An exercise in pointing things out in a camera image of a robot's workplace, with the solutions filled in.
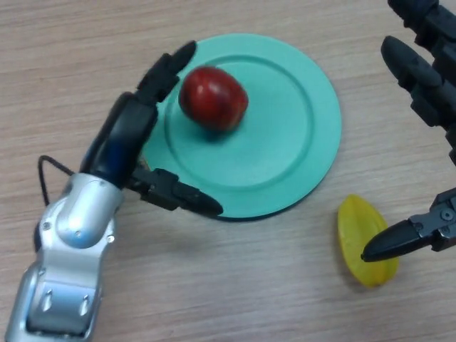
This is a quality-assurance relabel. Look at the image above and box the red apple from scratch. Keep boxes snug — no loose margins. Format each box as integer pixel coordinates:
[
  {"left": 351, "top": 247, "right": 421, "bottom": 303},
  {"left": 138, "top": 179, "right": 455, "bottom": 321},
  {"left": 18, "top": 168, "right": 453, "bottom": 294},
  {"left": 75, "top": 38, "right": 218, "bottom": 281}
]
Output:
[{"left": 178, "top": 66, "right": 249, "bottom": 132}]

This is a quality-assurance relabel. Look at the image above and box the green round plate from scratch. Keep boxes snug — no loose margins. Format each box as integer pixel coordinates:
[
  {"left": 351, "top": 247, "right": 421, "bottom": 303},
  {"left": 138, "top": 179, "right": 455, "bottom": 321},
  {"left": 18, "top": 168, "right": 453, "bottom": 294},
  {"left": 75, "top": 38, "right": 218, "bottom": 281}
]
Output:
[{"left": 142, "top": 33, "right": 342, "bottom": 220}]

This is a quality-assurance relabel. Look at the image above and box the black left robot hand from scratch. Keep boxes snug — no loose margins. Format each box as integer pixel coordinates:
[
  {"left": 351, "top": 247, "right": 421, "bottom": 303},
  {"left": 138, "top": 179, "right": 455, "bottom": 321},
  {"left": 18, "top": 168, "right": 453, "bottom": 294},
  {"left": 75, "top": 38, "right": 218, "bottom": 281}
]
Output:
[{"left": 78, "top": 40, "right": 224, "bottom": 218}]

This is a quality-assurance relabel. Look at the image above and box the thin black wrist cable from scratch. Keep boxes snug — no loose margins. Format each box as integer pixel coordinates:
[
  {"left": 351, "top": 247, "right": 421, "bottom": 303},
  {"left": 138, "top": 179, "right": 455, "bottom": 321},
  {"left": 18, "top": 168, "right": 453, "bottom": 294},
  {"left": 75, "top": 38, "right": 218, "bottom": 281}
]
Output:
[{"left": 37, "top": 155, "right": 74, "bottom": 207}]

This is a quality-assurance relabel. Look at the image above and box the yellow starfruit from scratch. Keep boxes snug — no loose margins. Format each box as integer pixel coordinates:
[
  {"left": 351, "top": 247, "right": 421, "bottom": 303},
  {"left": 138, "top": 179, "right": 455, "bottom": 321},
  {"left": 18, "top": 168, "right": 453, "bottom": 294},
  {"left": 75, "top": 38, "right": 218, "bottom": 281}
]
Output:
[{"left": 337, "top": 194, "right": 400, "bottom": 288}]

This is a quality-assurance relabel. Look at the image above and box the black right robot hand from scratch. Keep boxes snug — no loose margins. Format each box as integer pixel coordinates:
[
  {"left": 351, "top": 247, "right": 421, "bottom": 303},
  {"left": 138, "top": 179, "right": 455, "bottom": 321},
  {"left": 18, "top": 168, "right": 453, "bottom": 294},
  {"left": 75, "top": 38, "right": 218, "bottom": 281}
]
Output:
[{"left": 360, "top": 0, "right": 456, "bottom": 264}]

